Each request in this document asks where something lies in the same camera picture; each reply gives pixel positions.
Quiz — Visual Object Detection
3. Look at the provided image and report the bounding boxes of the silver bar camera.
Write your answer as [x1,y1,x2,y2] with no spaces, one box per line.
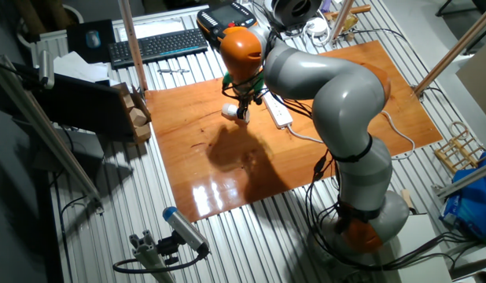
[38,50,55,90]

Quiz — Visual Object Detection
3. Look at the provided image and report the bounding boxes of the wooden rack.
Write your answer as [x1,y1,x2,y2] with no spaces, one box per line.
[434,120,486,175]

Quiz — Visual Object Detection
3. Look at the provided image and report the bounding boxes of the black camera clamp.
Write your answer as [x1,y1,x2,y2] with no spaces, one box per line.
[156,231,182,265]

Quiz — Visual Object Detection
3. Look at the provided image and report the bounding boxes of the black cardboard box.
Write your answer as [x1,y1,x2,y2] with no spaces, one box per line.
[32,72,153,145]

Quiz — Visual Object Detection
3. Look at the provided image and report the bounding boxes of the white document sheet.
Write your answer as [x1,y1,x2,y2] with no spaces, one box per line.
[134,17,201,39]

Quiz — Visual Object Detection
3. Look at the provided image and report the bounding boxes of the long aluminium beam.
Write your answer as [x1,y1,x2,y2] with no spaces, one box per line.
[0,54,105,215]

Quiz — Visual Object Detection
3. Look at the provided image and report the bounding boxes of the black filament spool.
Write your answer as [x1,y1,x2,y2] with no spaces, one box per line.
[271,0,323,29]

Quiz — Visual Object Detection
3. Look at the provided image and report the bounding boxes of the silver camera with blue cap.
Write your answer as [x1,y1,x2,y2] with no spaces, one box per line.
[162,206,211,255]

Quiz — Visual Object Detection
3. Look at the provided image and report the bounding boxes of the beige cardboard panel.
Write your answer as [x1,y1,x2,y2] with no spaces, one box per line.
[455,39,486,127]

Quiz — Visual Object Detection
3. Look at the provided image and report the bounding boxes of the black mouse pad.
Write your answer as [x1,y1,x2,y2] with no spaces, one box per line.
[65,18,117,64]

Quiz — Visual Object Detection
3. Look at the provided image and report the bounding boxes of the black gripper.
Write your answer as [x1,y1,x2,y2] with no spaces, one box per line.
[234,90,256,123]

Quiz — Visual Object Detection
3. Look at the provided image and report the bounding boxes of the blue bag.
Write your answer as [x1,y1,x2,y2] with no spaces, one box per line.
[439,151,486,241]

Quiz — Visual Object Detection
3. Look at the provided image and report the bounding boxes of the small wooden piece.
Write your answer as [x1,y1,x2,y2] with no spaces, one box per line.
[399,188,416,215]

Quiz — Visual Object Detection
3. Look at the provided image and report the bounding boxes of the round wooden stick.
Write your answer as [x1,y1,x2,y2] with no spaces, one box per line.
[324,3,373,20]

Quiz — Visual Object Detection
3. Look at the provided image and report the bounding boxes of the short aluminium bar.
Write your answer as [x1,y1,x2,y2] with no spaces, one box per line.
[431,160,486,200]

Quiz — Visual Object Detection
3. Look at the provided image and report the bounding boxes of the white paper stack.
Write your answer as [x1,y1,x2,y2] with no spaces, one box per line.
[53,50,110,86]

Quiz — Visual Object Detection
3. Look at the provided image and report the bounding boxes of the grey power strip cable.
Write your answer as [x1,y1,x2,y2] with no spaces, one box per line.
[285,109,417,161]

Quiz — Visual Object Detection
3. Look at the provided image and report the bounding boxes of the slanted support pole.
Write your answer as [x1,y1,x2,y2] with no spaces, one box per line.
[330,0,355,42]

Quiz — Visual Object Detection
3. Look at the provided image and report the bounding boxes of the wooden pole on metal foot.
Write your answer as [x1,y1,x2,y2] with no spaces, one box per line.
[412,2,486,97]

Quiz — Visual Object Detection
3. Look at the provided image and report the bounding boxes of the grey computer mouse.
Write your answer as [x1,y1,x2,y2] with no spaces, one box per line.
[85,29,102,50]

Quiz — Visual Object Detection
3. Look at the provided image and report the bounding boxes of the plain wooden pole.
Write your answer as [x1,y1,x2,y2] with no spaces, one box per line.
[116,0,149,92]

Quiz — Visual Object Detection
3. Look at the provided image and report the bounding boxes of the black keyboard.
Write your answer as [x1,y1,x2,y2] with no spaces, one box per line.
[107,28,209,68]

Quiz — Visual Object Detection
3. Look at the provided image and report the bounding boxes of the white round device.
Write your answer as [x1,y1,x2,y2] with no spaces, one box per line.
[304,17,331,47]

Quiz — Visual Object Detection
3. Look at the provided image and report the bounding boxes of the orange wooden board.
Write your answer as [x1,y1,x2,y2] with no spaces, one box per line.
[144,39,444,224]

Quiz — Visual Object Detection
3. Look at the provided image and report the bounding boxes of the black camera cable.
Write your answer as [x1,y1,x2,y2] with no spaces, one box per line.
[112,247,208,274]

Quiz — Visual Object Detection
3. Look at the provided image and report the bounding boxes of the black and orange teach pendant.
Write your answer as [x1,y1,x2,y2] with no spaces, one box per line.
[196,0,259,46]

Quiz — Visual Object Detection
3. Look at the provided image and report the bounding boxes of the aluminium profile post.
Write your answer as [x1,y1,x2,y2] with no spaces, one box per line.
[128,230,177,283]

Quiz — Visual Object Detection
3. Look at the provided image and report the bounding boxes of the white power strip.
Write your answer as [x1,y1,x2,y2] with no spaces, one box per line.
[261,90,294,130]

